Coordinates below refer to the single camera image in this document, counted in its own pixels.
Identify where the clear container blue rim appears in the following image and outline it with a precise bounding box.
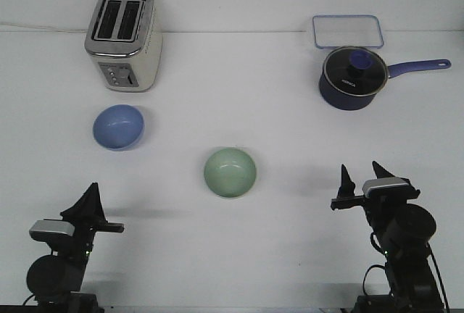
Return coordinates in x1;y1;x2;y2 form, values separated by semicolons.
312;14;384;49

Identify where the blue saucepan with handle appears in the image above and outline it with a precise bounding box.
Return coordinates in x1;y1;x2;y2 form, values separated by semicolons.
319;59;452;111

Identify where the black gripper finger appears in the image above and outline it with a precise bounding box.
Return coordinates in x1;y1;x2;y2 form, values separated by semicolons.
60;183;107;222
372;161;397;183
336;164;355;199

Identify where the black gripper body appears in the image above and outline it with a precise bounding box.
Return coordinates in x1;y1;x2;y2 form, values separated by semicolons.
330;180;421;233
59;219;125;255

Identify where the blue bowl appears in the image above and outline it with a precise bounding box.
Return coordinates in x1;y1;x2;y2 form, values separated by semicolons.
92;104;145;151

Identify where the white toaster power cord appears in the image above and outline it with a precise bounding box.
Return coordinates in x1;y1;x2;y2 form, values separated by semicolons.
0;20;90;34

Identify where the cream and steel toaster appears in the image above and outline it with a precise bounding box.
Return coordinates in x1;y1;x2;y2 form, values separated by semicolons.
84;0;163;93

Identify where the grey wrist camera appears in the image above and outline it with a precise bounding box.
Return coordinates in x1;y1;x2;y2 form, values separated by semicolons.
29;220;75;242
362;177;409;199

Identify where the green bowl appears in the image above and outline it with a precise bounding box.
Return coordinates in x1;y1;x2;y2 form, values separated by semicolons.
204;147;257;199

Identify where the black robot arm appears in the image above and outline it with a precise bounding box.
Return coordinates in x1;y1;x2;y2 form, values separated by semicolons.
331;162;450;312
26;183;124;312

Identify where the glass pot lid blue knob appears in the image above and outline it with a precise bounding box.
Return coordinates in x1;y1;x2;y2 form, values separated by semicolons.
323;46;388;96

